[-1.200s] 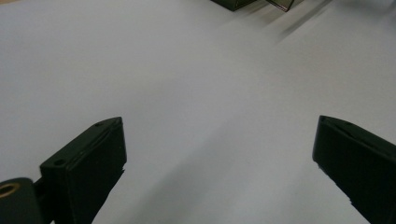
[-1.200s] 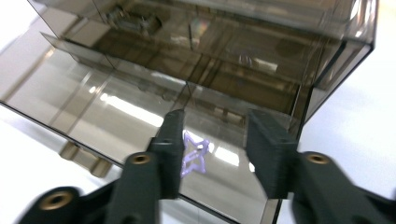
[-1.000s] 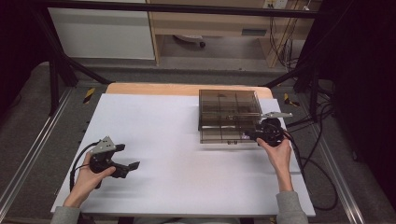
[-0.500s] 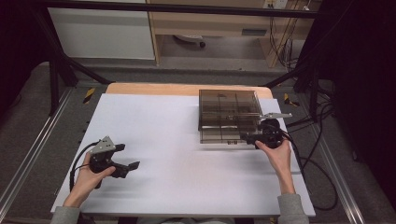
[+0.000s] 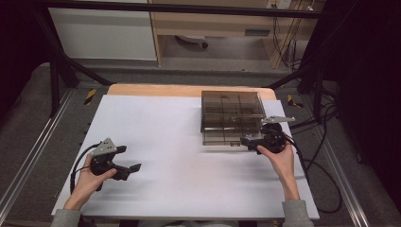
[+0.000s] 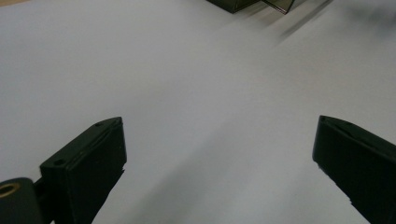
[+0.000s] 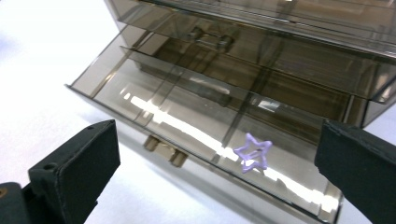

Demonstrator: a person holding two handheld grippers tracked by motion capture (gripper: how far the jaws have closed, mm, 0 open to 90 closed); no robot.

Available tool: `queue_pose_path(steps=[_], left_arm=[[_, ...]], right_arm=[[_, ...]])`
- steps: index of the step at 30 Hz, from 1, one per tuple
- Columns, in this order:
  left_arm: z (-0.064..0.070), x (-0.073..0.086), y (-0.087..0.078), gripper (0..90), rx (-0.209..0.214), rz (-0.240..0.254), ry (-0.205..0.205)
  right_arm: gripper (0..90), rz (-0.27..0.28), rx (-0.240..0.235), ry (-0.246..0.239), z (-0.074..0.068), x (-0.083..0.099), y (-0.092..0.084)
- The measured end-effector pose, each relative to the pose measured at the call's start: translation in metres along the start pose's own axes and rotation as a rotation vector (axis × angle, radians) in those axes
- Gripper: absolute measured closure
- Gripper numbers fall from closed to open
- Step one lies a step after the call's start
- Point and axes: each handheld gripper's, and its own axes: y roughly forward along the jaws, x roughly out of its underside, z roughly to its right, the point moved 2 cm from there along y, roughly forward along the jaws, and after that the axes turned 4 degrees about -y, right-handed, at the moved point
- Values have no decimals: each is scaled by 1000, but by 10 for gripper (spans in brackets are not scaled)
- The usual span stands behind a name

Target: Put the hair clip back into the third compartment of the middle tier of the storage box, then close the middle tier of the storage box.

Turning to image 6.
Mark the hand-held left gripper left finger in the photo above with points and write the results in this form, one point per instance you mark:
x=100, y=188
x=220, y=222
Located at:
x=84, y=174

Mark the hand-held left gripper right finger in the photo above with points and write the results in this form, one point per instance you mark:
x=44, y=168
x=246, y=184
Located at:
x=358, y=165

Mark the smoky transparent drawer organizer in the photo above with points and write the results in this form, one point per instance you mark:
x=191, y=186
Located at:
x=232, y=4

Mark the white table cover sheet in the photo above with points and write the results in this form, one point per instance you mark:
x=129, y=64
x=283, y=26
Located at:
x=186, y=93

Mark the light wooden table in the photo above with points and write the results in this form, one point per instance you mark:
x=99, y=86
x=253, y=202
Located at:
x=9, y=1

